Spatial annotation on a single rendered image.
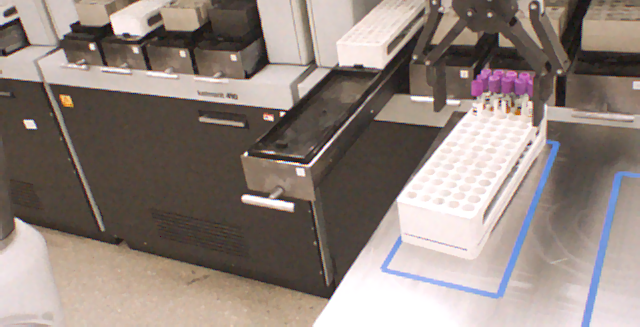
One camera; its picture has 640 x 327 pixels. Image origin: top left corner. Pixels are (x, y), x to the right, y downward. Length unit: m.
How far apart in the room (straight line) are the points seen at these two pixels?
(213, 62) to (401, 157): 0.51
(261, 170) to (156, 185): 0.92
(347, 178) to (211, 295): 0.71
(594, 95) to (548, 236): 0.49
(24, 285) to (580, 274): 0.60
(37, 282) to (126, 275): 1.55
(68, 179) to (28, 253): 1.54
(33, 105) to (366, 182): 1.11
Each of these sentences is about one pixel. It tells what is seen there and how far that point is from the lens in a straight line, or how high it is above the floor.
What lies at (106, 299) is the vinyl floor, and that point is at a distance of 2.25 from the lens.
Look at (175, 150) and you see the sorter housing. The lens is 1.87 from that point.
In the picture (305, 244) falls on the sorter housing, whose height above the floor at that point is 0.25.
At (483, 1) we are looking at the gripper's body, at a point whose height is 1.08.
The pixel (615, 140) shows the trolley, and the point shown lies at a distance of 1.06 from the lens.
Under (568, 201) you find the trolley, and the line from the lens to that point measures 0.92.
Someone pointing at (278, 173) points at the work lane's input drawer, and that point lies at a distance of 1.10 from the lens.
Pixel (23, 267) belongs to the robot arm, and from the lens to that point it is 0.75.
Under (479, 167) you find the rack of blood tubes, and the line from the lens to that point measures 0.89.
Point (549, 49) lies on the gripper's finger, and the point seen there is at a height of 1.02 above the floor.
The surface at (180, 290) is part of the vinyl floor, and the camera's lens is 2.17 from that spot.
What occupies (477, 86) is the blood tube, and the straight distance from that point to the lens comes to 0.96.
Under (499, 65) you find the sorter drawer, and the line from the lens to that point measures 1.31.
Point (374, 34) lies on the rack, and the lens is 1.38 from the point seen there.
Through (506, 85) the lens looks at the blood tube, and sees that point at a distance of 0.97.
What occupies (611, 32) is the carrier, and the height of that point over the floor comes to 0.86.
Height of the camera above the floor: 1.36
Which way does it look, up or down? 29 degrees down
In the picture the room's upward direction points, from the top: 9 degrees counter-clockwise
